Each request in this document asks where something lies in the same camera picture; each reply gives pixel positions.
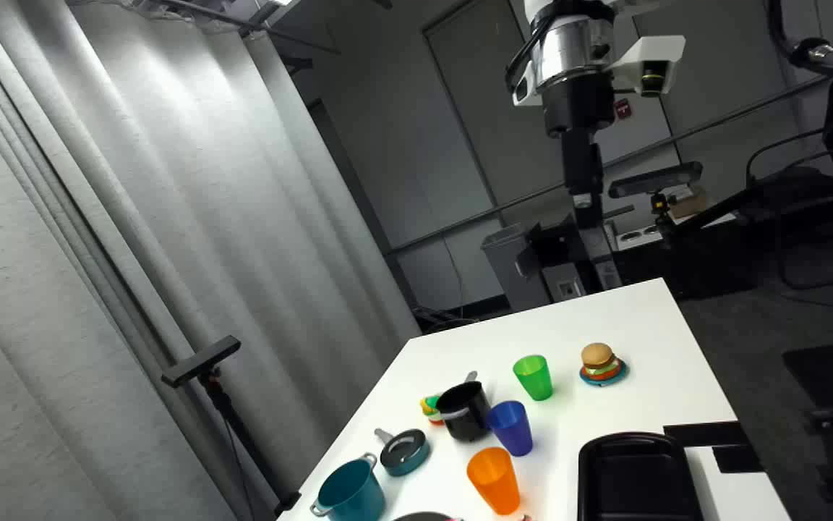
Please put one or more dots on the toy burger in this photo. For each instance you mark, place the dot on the toy burger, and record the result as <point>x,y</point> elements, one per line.
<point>601,360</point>

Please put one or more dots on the teal toy pot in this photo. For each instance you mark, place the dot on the teal toy pot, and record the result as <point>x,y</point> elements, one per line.
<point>352,494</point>

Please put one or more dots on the yellow green toy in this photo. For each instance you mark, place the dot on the yellow green toy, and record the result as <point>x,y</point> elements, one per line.
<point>429,406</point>

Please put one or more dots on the grey-blue plate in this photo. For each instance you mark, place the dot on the grey-blue plate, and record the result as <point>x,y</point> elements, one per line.
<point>423,518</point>

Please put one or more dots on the orange plastic cup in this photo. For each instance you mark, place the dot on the orange plastic cup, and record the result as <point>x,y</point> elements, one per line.
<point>497,478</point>

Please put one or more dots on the black camera tripod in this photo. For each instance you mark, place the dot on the black camera tripod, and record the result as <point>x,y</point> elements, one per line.
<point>205,364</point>

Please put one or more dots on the black tape patch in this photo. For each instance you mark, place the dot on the black tape patch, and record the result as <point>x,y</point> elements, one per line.
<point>724,447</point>

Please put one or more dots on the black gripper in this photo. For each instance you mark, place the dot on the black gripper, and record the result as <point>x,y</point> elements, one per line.
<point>579,106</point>

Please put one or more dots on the blue plastic cup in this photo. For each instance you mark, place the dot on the blue plastic cup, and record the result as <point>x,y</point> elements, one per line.
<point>513,429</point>

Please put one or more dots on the small teal plate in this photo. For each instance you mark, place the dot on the small teal plate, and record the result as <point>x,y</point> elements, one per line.
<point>621,377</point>

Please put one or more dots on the grey curtain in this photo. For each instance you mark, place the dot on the grey curtain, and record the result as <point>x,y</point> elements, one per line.
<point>147,241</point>

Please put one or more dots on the black toy pot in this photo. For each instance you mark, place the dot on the black toy pot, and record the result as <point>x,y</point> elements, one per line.
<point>465,409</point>

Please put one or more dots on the black plastic tray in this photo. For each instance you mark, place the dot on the black plastic tray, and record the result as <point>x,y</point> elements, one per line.
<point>637,478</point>

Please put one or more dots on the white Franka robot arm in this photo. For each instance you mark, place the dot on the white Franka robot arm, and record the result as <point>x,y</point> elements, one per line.
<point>572,44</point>

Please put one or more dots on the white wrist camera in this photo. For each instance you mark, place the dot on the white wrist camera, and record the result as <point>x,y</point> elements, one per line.
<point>652,65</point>

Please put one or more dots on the green plastic cup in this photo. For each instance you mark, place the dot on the green plastic cup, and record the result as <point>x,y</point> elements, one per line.
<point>534,377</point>

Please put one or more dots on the dark teal toy pan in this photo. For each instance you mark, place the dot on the dark teal toy pan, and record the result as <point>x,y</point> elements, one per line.
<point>406,452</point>

